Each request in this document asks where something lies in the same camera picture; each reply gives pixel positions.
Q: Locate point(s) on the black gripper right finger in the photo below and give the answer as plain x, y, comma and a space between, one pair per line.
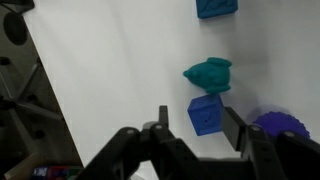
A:
266, 156

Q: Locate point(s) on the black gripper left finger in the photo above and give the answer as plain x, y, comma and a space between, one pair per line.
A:
146, 153

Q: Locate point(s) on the dark blue toy cube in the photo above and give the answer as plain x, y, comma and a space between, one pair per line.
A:
216, 7

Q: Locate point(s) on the light blue toy animal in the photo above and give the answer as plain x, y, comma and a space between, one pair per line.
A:
206, 75

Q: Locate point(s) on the royal blue toy cube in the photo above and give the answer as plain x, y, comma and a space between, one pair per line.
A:
205, 115

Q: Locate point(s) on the toy shelf with coloured bins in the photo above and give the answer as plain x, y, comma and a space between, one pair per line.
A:
50, 171

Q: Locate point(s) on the purple spiky ball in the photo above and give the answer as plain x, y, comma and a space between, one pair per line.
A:
276, 122

